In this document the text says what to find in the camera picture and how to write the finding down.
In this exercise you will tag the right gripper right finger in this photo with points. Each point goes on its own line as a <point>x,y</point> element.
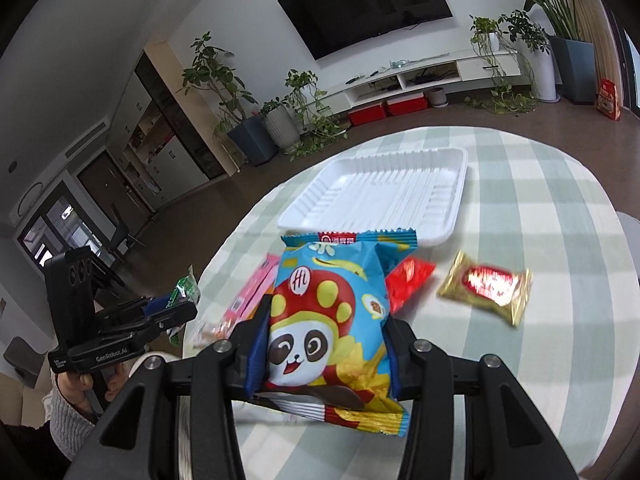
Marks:
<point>404,370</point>

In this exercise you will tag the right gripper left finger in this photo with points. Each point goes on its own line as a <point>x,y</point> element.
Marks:
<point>249,365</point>

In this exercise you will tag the pink wafer bar packet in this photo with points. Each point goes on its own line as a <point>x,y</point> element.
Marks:
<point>243,306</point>

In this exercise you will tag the blue panda snack bag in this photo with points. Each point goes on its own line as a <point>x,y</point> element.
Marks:
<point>327,357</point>

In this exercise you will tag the green candy packet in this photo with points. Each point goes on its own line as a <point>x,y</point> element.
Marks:
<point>186,289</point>

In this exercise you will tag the person's left hand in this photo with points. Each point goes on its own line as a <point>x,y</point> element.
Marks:
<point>74,387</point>

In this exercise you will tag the red snack bag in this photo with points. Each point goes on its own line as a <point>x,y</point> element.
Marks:
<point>406,280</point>

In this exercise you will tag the gold red candy packet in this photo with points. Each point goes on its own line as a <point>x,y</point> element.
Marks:
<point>494,289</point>

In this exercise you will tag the white foam tray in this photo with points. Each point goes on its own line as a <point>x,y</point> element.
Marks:
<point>419,190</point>

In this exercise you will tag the wooden storage cabinet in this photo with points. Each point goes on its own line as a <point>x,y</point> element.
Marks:
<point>163,137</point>

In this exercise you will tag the tall plant dark blue pot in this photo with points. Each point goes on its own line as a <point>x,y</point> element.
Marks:
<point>241,135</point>

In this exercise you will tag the left red storage box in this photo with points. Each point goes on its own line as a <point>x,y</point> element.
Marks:
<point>369,113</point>

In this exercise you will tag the red storage box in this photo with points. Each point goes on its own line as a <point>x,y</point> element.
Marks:
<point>407,104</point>
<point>369,113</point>

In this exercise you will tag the trailing ivy plant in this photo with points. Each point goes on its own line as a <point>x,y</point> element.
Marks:
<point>306,101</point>

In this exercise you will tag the right red storage box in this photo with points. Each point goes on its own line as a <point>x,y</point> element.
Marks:
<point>407,104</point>

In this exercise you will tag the plant in white ribbed pot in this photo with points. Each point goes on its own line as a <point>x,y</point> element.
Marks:
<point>280,124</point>

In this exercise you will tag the small white round pot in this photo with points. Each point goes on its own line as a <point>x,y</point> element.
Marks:
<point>437,97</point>

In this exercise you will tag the hanging vine on console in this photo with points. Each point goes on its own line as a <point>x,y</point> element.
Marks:
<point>487,42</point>

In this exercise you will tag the white tv console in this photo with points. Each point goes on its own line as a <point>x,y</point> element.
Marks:
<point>461,67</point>

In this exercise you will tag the red gift bag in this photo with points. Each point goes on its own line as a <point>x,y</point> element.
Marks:
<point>608,102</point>

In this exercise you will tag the bushy plant white pot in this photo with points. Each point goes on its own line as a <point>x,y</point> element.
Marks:
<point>533,46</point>

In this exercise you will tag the tall plant blue square pot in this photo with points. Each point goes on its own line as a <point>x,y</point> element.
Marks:
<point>574,56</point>

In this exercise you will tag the black wall television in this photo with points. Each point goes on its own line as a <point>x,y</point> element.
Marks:
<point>327,26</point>

